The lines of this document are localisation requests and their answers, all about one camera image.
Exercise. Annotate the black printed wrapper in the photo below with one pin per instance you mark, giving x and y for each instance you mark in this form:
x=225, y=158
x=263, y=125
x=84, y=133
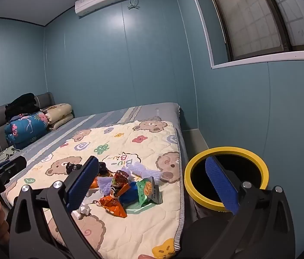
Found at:
x=73, y=168

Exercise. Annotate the black folded clothes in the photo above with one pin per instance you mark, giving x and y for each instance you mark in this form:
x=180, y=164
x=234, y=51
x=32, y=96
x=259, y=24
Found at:
x=22, y=105

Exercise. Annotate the white tissue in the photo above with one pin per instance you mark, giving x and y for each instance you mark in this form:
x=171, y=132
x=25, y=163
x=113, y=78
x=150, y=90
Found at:
x=83, y=211

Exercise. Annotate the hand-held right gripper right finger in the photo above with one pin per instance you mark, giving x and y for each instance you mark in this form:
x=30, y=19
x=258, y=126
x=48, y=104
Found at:
x=220, y=183

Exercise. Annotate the printed bear blanket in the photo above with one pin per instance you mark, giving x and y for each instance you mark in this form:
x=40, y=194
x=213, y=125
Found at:
x=146, y=145

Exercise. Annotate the green snack packet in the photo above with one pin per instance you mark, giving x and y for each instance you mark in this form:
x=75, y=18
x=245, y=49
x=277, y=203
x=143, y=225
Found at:
x=148, y=191

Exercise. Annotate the blue floral quilt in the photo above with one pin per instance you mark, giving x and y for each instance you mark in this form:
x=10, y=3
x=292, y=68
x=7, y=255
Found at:
x=25, y=129

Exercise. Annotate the window with frosted glass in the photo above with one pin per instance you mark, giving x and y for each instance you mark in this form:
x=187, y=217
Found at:
x=249, y=19

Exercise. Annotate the red snack wrapper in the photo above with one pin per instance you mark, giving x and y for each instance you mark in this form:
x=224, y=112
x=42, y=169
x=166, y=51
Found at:
x=119, y=179

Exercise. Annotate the orange snack packet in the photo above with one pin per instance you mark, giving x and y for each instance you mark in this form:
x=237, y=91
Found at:
x=113, y=206

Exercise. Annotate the beige folded quilt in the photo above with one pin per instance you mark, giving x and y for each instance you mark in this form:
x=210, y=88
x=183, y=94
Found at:
x=60, y=114

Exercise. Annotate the yellow rimmed trash bin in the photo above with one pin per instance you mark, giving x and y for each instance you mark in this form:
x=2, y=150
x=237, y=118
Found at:
x=254, y=162

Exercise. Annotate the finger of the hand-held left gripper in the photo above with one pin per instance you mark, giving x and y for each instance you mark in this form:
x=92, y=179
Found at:
x=2, y=164
x=17, y=166

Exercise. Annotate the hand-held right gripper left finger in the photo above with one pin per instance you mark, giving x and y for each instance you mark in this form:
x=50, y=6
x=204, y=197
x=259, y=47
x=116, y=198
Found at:
x=83, y=183

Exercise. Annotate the green power strip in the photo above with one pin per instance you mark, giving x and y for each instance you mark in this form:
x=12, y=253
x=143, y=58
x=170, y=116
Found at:
x=5, y=154

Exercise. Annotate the blue plastic bag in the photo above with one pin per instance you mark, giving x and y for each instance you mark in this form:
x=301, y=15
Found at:
x=129, y=194

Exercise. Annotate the bed with striped sheet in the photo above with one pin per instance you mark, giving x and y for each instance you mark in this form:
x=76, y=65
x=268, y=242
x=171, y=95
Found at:
x=109, y=118

